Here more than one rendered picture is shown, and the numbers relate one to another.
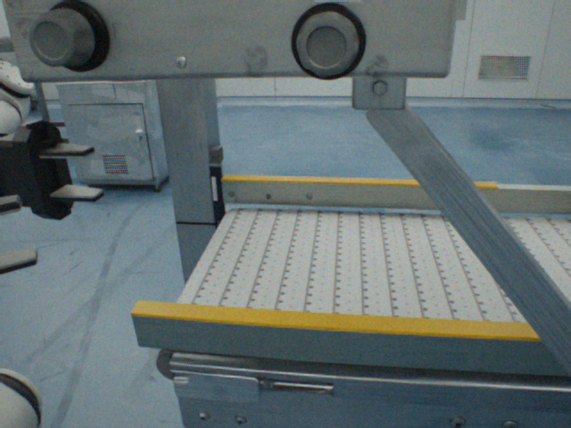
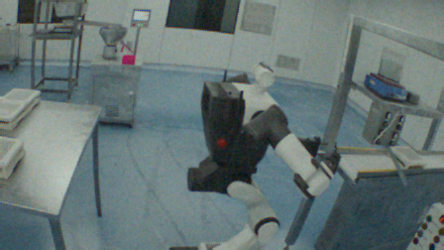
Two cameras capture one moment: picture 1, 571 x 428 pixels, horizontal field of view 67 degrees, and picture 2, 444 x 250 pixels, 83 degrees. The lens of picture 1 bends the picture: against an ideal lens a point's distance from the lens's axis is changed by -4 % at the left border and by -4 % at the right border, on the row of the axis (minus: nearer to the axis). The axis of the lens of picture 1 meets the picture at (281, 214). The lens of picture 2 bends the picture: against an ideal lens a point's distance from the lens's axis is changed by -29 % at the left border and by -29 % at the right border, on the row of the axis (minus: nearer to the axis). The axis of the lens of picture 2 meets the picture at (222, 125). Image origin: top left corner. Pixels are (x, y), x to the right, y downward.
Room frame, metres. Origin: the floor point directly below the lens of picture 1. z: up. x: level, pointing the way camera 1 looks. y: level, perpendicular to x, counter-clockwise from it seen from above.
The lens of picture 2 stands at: (-0.70, 1.39, 1.68)
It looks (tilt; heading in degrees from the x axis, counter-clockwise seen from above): 22 degrees down; 335
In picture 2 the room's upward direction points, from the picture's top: 11 degrees clockwise
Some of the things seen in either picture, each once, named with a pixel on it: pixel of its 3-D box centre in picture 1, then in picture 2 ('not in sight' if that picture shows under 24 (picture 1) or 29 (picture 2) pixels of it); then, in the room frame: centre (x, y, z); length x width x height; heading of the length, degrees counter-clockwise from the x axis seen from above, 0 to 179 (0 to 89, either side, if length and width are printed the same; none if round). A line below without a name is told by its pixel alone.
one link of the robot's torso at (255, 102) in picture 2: not in sight; (238, 121); (0.51, 0.76, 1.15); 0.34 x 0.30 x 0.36; 172
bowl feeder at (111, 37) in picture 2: not in sight; (116, 43); (3.20, 1.13, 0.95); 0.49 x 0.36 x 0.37; 82
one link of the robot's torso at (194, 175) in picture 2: not in sight; (220, 175); (0.51, 0.79, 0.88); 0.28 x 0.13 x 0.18; 82
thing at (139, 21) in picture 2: not in sight; (138, 33); (3.25, 0.86, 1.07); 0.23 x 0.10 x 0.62; 82
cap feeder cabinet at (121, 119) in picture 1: (127, 129); (114, 89); (3.14, 1.09, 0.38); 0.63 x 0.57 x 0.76; 82
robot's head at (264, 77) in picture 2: not in sight; (262, 77); (0.49, 0.70, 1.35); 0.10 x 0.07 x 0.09; 172
